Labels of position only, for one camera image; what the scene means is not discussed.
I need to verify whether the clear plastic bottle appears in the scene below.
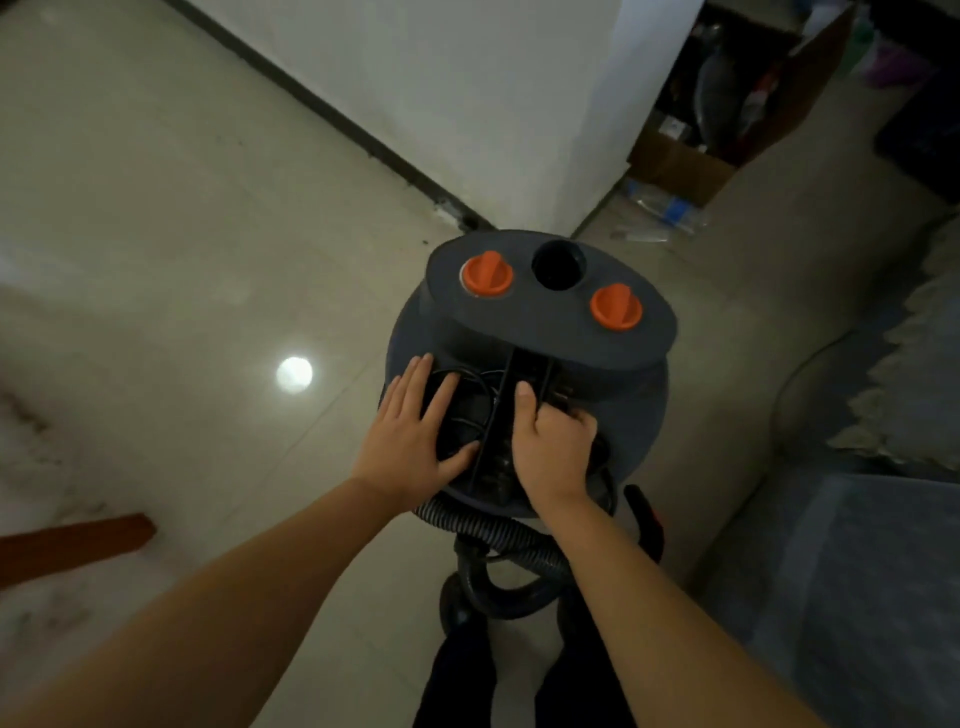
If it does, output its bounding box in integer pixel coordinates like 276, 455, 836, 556
626, 180, 710, 236

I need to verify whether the dark grey vacuum cleaner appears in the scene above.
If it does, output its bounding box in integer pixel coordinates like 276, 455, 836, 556
384, 228, 678, 639

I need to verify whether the person's left hand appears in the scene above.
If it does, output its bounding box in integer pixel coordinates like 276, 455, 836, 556
351, 352, 482, 516

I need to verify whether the brown cardboard box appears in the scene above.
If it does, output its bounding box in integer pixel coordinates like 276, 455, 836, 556
626, 0, 860, 208

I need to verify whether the black power cable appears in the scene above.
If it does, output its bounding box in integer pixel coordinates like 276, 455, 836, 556
421, 366, 612, 496

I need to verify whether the white lace sofa cover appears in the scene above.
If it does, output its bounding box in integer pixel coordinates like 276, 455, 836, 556
828, 217, 960, 474

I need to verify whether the person's left leg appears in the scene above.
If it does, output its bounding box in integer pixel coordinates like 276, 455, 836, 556
412, 615, 500, 728

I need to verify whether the grey blue cloth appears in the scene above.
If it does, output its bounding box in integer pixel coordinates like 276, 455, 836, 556
750, 472, 960, 728

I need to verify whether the person's left forearm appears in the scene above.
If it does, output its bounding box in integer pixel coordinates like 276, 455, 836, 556
0, 476, 417, 728

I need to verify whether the person's right forearm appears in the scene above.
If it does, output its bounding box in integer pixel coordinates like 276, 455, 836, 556
534, 491, 826, 728

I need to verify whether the grey ribbed vacuum hose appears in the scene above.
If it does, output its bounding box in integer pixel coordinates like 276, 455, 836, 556
412, 491, 601, 622

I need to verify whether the purple plastic item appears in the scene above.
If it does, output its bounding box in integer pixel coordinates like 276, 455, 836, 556
862, 37, 933, 89

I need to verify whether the grey sofa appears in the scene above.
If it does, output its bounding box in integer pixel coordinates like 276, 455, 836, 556
690, 210, 960, 728

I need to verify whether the brown wooden plank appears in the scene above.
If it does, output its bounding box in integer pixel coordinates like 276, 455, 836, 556
0, 513, 158, 591

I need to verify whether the orange vacuum knob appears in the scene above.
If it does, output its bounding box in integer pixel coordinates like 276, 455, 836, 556
459, 250, 516, 298
589, 283, 645, 333

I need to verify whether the person's right hand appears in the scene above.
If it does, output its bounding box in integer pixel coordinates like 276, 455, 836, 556
510, 381, 600, 516

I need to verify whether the black bag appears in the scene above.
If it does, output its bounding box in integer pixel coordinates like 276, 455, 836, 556
873, 67, 960, 205

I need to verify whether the person's leg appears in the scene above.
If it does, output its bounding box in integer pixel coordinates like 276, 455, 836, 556
534, 585, 639, 728
412, 615, 500, 728

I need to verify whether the person's right leg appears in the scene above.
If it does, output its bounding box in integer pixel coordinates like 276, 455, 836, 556
534, 585, 639, 728

